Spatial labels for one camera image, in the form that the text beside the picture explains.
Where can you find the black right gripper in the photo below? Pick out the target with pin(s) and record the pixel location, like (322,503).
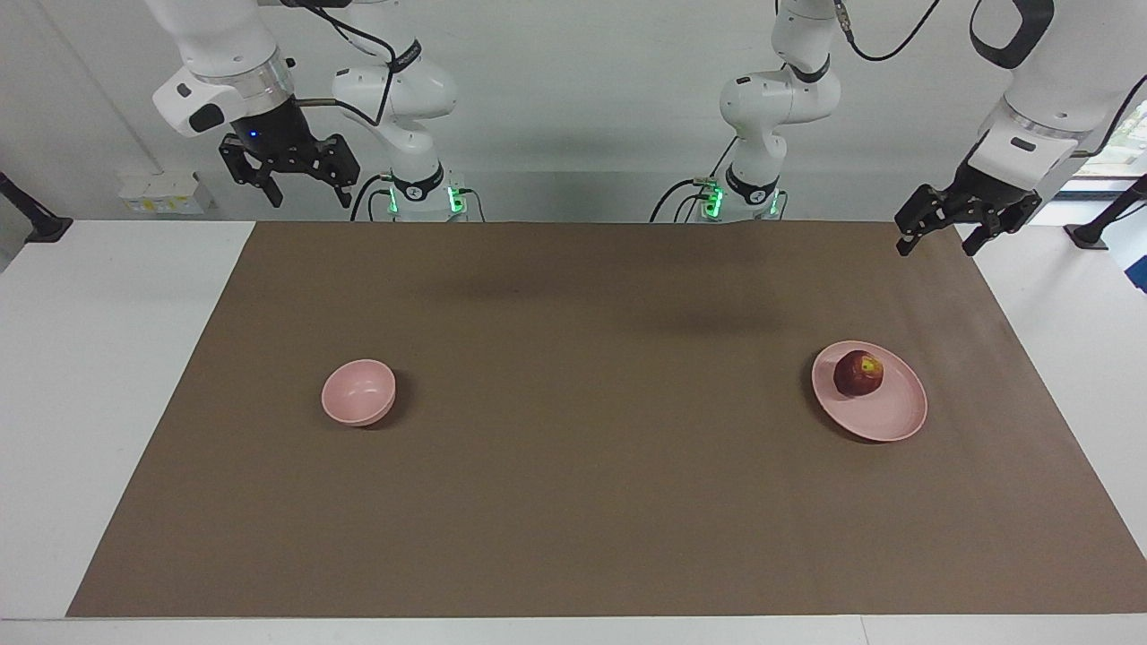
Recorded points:
(273,134)

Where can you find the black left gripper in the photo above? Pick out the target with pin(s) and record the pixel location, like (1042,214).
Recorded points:
(977,188)

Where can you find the red apple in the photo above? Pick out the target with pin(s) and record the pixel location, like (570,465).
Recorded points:
(858,374)

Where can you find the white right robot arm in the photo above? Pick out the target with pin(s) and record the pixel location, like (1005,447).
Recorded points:
(394,90)

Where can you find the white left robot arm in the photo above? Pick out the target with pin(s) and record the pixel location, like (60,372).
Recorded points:
(780,98)

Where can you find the pink plate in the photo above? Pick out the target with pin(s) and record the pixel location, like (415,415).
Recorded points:
(883,414)

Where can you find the pink bowl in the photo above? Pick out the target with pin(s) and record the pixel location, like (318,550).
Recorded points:
(357,391)

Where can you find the black stand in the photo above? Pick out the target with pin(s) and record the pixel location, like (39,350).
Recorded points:
(40,226)
(1089,235)

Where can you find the blue object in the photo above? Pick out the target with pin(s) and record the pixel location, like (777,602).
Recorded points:
(1140,273)

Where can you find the brown table mat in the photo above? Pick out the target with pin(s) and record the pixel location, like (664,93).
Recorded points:
(582,466)

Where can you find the white wall socket box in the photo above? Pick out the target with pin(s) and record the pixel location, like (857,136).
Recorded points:
(166,193)

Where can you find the window with frame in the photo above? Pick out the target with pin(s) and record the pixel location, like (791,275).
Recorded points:
(1125,148)

